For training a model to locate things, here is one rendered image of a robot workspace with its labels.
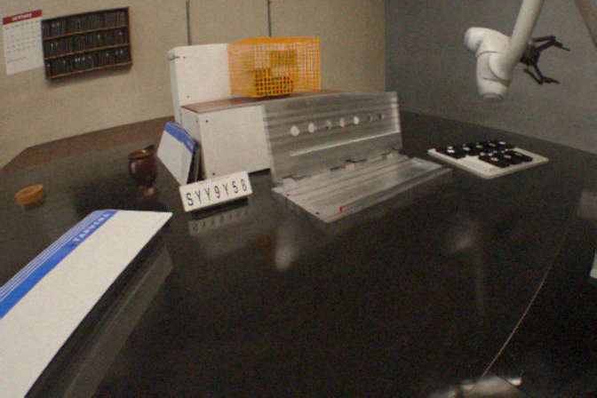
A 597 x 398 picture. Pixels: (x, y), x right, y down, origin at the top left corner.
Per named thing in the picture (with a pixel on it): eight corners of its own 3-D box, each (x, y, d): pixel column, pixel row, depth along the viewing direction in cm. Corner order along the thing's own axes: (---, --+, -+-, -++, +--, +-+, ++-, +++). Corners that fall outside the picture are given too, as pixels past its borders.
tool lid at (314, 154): (264, 104, 63) (260, 105, 64) (277, 190, 66) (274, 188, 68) (396, 91, 85) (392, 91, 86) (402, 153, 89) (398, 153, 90)
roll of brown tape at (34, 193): (35, 202, 69) (33, 195, 68) (11, 205, 66) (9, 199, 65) (50, 189, 78) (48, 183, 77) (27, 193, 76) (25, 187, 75)
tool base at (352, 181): (327, 234, 53) (327, 216, 52) (271, 196, 70) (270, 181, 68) (451, 177, 76) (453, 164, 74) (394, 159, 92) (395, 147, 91)
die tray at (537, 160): (487, 179, 73) (488, 176, 73) (426, 153, 97) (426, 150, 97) (549, 162, 84) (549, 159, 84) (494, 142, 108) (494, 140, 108)
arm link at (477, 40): (497, 44, 93) (499, 72, 90) (460, 35, 96) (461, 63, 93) (507, 27, 82) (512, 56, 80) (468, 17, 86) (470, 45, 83)
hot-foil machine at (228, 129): (207, 187, 77) (190, 36, 63) (177, 154, 109) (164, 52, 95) (396, 139, 115) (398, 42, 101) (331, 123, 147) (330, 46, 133)
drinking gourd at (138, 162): (166, 185, 79) (159, 147, 75) (162, 196, 71) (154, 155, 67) (138, 188, 77) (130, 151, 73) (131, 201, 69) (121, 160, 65)
